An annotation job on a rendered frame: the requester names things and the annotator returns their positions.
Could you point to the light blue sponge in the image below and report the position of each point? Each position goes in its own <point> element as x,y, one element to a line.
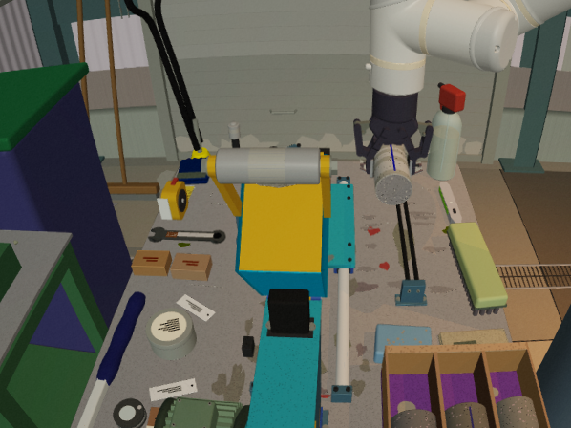
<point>401,341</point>

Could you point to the black round dial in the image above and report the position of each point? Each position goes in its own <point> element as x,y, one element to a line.
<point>129,414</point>

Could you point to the white paper tag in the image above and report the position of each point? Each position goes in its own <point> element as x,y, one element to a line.
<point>195,307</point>
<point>173,389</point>

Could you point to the grey granite core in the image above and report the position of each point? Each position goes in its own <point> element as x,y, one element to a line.
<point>515,413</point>
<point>412,420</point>
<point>392,185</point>
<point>470,417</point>

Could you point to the wooden pole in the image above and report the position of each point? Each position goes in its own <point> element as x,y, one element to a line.
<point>82,58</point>

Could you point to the black cradle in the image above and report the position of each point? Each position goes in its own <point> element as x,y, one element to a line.
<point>289,312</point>

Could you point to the green steel pillar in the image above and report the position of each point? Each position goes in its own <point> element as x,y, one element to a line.
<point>535,111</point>

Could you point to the brown cardboard box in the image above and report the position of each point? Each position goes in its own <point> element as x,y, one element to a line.
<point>192,266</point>
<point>150,262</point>

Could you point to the grey round tin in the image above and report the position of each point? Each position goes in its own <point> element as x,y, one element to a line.
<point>171,334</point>

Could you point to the white window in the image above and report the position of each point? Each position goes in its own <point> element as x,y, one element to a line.
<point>111,42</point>

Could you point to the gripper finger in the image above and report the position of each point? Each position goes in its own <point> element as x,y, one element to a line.
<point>362,149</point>
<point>421,149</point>

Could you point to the dark blue machine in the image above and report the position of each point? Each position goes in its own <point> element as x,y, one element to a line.
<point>557,379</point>

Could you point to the white green marker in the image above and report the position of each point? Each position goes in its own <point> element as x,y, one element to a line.
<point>449,205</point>

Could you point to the blue cabinet green top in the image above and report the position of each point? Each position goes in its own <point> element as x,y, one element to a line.
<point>49,169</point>

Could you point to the black post white knob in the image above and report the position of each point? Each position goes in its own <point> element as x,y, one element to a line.
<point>234,134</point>

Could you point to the black rail staging rest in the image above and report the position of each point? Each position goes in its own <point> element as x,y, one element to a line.
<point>408,250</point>

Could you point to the small black block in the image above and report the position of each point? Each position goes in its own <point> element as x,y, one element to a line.
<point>248,346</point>

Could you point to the green box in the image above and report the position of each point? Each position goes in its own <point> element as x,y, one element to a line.
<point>6,267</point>

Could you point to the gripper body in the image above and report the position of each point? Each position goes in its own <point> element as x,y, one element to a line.
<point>395,109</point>

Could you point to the grey blade guard yellow arms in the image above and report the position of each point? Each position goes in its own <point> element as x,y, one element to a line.
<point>267,166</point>

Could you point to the white guide rod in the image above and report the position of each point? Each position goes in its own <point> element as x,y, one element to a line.
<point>343,326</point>

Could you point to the blue box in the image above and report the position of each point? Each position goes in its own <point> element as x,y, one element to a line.
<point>192,169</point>

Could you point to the grey combination wrench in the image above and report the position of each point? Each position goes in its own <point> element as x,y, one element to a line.
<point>187,235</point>

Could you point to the yellow tape measure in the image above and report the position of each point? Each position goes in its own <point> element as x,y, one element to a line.
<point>176,198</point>

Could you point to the white spray bottle red cap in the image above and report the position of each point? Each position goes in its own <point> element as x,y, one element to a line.
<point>444,143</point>

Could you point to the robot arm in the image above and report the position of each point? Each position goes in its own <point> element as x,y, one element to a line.
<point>401,35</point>

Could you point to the wooden compartment tray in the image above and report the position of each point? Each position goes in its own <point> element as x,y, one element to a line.
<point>455,361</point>

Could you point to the green table grey top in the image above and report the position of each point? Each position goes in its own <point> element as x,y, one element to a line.
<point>31,267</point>

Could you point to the rail track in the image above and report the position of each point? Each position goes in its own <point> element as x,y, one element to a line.
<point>535,276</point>

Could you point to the tan flat pad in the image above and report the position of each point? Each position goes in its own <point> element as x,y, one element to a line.
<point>473,337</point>

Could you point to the blue rod bracket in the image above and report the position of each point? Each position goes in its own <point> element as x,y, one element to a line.
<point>341,393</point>

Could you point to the teal saw carriage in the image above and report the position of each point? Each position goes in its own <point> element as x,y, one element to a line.
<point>285,379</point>

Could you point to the teal guide plate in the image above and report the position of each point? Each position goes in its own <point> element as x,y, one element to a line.
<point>342,223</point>

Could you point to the green scrubbing brush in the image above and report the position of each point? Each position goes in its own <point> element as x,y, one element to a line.
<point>477,263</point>

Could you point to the green electric motor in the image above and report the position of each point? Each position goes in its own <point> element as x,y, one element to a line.
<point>196,414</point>

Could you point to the yellow saw body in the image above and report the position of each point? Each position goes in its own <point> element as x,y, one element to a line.
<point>281,232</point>

